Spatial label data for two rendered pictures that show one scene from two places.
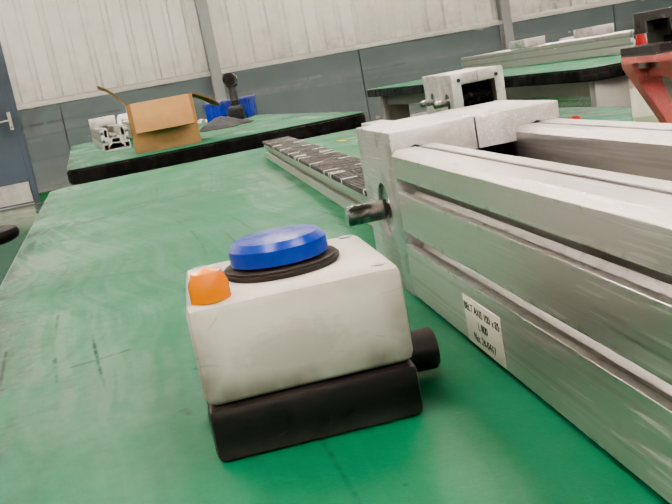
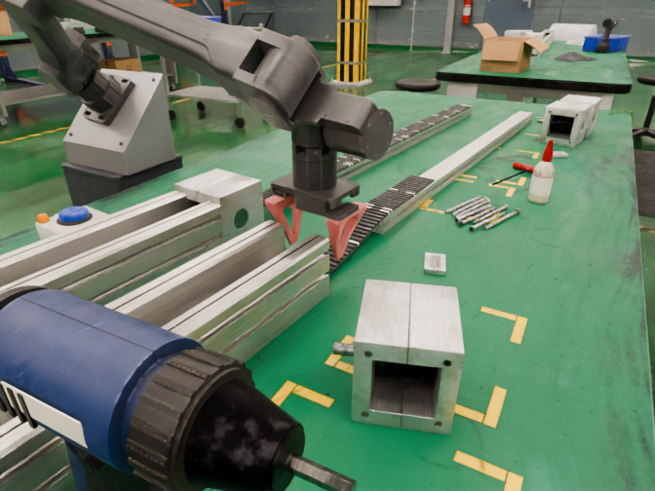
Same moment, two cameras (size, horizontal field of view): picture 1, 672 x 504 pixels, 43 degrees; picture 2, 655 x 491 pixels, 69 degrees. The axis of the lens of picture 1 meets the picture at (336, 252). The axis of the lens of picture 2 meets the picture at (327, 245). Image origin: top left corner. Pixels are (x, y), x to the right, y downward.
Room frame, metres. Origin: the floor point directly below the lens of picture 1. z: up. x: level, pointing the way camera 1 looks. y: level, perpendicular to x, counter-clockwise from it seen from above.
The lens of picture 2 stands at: (0.13, -0.68, 1.13)
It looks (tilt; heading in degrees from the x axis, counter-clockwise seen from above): 28 degrees down; 43
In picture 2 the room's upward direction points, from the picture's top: straight up
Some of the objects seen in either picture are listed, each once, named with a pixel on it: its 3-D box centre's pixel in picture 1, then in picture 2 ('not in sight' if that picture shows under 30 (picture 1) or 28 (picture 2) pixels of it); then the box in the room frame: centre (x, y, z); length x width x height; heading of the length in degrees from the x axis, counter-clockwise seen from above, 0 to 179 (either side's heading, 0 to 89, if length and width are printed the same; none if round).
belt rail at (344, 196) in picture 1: (314, 167); (401, 141); (1.15, 0.01, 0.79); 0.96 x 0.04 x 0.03; 8
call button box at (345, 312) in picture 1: (315, 328); (83, 238); (0.34, 0.01, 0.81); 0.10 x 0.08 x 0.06; 98
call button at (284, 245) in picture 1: (279, 256); (74, 216); (0.34, 0.02, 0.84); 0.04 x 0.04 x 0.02
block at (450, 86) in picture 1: (465, 99); (559, 123); (1.50, -0.27, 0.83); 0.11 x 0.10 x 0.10; 95
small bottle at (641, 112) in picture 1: (645, 79); (544, 170); (1.03, -0.40, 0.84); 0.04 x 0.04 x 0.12
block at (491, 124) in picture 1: (442, 195); (215, 207); (0.52, -0.07, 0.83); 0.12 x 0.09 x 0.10; 98
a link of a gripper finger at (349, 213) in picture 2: not in sight; (330, 224); (0.55, -0.30, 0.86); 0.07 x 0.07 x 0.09; 8
